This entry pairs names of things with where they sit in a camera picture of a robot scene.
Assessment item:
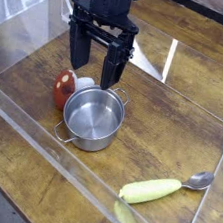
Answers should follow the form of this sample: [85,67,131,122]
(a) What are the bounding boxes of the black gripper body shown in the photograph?
[63,0,144,61]

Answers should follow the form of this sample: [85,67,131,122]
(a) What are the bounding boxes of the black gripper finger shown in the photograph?
[69,20,91,70]
[100,40,129,90]

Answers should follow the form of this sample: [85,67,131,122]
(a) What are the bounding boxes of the green handled metal spoon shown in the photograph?
[119,171,214,204]

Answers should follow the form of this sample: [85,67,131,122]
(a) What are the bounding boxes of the red toy mushroom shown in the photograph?
[52,69,95,110]

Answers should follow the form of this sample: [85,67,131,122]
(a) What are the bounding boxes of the stainless steel pot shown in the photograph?
[54,85,130,152]

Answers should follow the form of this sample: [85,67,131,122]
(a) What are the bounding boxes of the black bar in background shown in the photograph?
[171,0,223,25]

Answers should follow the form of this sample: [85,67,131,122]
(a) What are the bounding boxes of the clear acrylic enclosure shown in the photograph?
[0,0,223,223]

